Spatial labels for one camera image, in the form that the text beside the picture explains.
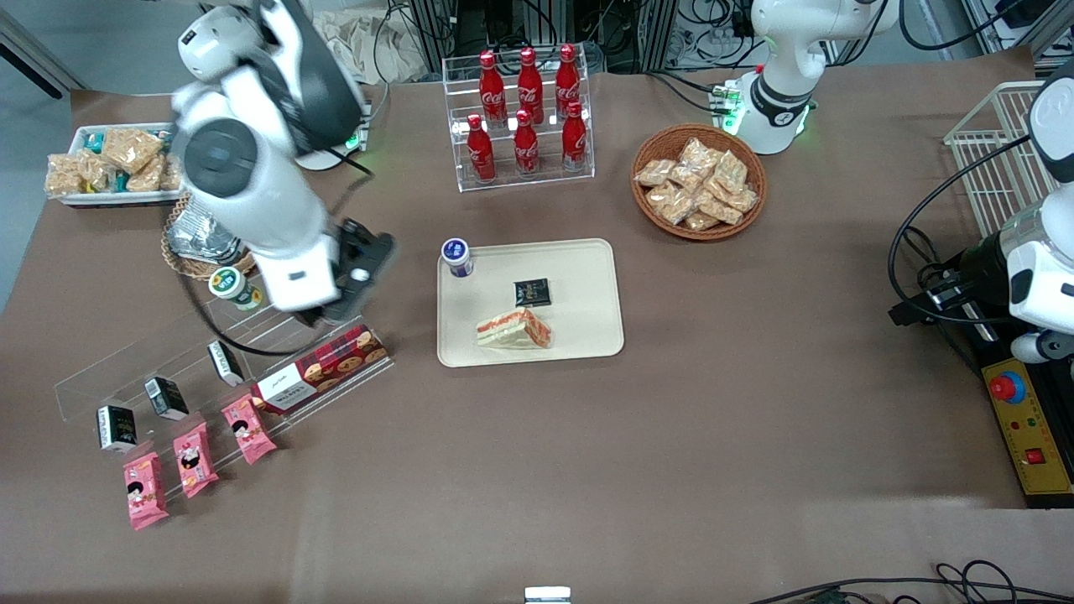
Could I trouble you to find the yellow black control box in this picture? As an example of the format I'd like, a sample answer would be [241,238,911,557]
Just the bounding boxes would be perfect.
[982,357,1074,508]

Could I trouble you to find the blue lid yogurt cup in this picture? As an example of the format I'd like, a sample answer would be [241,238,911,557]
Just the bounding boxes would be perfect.
[441,238,476,279]

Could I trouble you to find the white wire basket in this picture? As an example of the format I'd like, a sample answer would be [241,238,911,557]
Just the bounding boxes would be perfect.
[944,81,1058,240]

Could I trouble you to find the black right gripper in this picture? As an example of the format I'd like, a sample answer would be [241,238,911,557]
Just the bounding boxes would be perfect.
[298,216,397,328]

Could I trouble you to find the flat oval wicker basket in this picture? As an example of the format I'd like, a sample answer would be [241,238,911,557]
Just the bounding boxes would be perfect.
[161,193,257,281]

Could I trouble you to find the white rectangular snack bin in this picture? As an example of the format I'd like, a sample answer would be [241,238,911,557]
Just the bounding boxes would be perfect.
[50,122,190,208]

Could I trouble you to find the brown table cover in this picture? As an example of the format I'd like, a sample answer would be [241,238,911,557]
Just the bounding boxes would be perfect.
[0,46,1074,604]

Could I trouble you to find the stacked aluminium foil containers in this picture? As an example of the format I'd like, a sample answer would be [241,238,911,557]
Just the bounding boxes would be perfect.
[166,197,244,263]

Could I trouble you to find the red plaid cookie box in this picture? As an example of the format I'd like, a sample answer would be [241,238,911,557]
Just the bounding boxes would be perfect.
[252,325,389,414]

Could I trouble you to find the long black arm cable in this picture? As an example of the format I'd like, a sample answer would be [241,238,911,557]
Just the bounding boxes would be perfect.
[889,134,1033,324]

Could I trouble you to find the clear acrylic bottle rack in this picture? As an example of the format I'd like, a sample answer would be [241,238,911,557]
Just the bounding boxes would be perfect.
[442,49,595,194]

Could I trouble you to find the beige plastic tray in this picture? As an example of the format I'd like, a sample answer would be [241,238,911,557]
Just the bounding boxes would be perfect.
[436,239,626,368]

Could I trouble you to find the round brown wicker basket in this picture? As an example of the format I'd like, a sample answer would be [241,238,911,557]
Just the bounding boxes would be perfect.
[631,124,768,242]

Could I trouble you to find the clear acrylic stepped shelf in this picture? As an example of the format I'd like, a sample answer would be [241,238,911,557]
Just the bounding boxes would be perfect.
[55,285,395,504]

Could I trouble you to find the green lid cup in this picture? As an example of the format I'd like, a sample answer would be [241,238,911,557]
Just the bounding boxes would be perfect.
[209,267,263,311]

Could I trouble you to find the red cola bottle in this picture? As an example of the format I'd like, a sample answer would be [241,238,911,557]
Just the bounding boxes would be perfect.
[561,102,588,173]
[555,44,581,118]
[514,109,540,177]
[518,47,545,125]
[479,51,507,127]
[467,114,497,183]

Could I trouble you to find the crumpled beige paper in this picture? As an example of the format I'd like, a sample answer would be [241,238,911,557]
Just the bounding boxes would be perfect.
[319,10,429,85]

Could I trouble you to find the pink snack packet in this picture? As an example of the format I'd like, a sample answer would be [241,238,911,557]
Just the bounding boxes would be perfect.
[173,422,220,499]
[222,394,278,465]
[123,451,169,531]

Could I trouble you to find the triangular sandwich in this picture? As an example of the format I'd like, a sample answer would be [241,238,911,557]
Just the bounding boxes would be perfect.
[476,307,554,350]

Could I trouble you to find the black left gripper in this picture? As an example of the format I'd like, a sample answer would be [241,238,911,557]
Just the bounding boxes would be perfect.
[888,233,1012,327]

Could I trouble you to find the black floor cables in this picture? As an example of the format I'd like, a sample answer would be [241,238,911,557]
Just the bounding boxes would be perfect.
[747,560,1074,604]

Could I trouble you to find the aluminium frame rack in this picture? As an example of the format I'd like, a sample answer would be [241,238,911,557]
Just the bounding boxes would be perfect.
[411,0,680,72]

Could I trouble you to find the small black box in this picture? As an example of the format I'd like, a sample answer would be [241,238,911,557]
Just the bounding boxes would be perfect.
[207,340,245,387]
[144,377,190,421]
[96,406,138,453]

